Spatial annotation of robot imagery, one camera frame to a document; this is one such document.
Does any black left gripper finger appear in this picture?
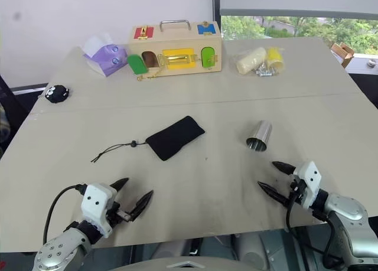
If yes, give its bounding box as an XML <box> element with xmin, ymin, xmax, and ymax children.
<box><xmin>128</xmin><ymin>190</ymin><xmax>155</xmax><ymax>223</ymax></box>
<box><xmin>109</xmin><ymin>177</ymin><xmax>130</xmax><ymax>192</ymax></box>

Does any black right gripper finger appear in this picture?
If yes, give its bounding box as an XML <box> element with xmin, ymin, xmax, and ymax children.
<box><xmin>271</xmin><ymin>161</ymin><xmax>296</xmax><ymax>175</ymax></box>
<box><xmin>257</xmin><ymin>181</ymin><xmax>289</xmax><ymax>208</ymax></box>

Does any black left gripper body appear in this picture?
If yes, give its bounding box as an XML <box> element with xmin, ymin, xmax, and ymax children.
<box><xmin>106</xmin><ymin>201</ymin><xmax>131</xmax><ymax>226</ymax></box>

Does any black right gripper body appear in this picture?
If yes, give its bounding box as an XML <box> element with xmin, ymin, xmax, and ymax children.
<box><xmin>288</xmin><ymin>177</ymin><xmax>307</xmax><ymax>207</ymax></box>

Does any clear plastic bag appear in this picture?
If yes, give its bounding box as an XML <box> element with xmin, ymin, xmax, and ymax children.
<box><xmin>228</xmin><ymin>45</ymin><xmax>287</xmax><ymax>78</ymax></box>

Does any stainless steel cup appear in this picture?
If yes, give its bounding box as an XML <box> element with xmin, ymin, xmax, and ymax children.
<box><xmin>245</xmin><ymin>120</ymin><xmax>273</xmax><ymax>152</ymax></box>

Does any grey robot torso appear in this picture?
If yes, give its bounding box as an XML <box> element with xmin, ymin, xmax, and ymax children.
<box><xmin>111</xmin><ymin>254</ymin><xmax>267</xmax><ymax>271</ymax></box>

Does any pile of silver bolts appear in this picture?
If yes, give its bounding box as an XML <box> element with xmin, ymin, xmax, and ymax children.
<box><xmin>250</xmin><ymin>64</ymin><xmax>280</xmax><ymax>77</ymax></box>

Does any yellow plastic cup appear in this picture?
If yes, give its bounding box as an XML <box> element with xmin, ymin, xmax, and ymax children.
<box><xmin>266</xmin><ymin>47</ymin><xmax>285</xmax><ymax>70</ymax></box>

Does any black plush toy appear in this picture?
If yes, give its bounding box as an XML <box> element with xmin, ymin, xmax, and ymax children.
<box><xmin>44</xmin><ymin>84</ymin><xmax>72</xmax><ymax>105</ymax></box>

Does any cream foam roll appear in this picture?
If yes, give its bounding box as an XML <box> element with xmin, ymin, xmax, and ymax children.
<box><xmin>236</xmin><ymin>47</ymin><xmax>266</xmax><ymax>75</ymax></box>

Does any purple tissue box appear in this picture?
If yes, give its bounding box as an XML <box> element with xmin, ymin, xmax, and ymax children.
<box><xmin>82</xmin><ymin>34</ymin><xmax>129</xmax><ymax>78</ymax></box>

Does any brown cardboard box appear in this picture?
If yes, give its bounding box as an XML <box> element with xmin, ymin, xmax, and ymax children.
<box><xmin>330</xmin><ymin>41</ymin><xmax>355</xmax><ymax>68</ymax></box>

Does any wooden lock activity box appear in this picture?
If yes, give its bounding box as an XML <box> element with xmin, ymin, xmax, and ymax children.
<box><xmin>127</xmin><ymin>19</ymin><xmax>223</xmax><ymax>76</ymax></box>

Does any grey roller blind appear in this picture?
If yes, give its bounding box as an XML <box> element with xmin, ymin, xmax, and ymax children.
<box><xmin>219</xmin><ymin>0</ymin><xmax>378</xmax><ymax>21</ymax></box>

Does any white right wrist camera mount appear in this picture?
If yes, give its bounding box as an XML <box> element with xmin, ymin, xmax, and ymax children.
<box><xmin>292</xmin><ymin>161</ymin><xmax>323</xmax><ymax>210</ymax></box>

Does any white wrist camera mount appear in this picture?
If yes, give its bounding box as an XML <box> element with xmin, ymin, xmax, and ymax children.
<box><xmin>292</xmin><ymin>161</ymin><xmax>323</xmax><ymax>210</ymax></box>
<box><xmin>80</xmin><ymin>182</ymin><xmax>121</xmax><ymax>235</ymax></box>

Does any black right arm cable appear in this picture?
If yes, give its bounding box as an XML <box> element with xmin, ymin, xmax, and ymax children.
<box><xmin>284</xmin><ymin>190</ymin><xmax>345</xmax><ymax>267</ymax></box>

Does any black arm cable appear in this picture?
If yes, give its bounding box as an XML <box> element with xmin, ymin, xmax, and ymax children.
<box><xmin>43</xmin><ymin>184</ymin><xmax>87</xmax><ymax>246</ymax></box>
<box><xmin>284</xmin><ymin>190</ymin><xmax>345</xmax><ymax>267</ymax></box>

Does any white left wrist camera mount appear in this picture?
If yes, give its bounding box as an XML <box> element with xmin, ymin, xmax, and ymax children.
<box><xmin>80</xmin><ymin>182</ymin><xmax>121</xmax><ymax>235</ymax></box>

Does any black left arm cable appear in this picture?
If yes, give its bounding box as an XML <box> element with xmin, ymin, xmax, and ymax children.
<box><xmin>43</xmin><ymin>184</ymin><xmax>87</xmax><ymax>246</ymax></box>

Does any black drawstring pouch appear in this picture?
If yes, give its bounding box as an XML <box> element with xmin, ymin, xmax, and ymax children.
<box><xmin>90</xmin><ymin>115</ymin><xmax>206</xmax><ymax>164</ymax></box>

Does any gold chain with keys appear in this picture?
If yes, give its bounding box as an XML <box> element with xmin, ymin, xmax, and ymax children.
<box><xmin>136</xmin><ymin>66</ymin><xmax>164</xmax><ymax>83</ymax></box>

